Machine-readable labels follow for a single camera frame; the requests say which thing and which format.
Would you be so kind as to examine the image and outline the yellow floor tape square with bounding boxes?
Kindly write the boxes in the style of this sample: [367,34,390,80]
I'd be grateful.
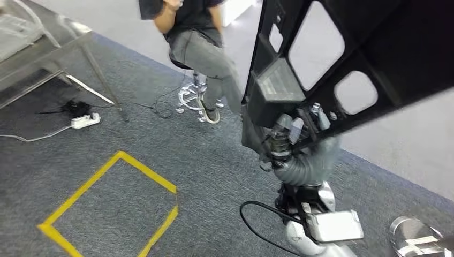
[36,150,179,257]

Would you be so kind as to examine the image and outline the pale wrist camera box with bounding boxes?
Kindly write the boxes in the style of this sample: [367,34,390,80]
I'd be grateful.
[306,210,365,244]

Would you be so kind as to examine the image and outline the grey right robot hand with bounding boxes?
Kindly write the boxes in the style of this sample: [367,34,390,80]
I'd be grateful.
[260,103,342,186]

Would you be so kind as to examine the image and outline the white power cable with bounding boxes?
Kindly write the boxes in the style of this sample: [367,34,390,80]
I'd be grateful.
[0,124,73,143]

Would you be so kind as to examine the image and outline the black plastic panel part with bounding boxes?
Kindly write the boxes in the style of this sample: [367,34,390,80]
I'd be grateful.
[241,0,454,157]

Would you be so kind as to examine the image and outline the person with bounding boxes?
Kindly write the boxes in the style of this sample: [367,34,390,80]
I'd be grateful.
[138,0,244,125]

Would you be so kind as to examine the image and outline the black camera cable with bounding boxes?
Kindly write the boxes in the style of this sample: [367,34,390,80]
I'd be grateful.
[239,200,313,257]

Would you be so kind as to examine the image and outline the stainless steel workbench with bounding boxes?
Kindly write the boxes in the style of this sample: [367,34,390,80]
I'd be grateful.
[0,0,129,122]

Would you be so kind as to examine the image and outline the white power strip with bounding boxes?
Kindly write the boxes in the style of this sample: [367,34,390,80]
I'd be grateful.
[70,112,102,130]

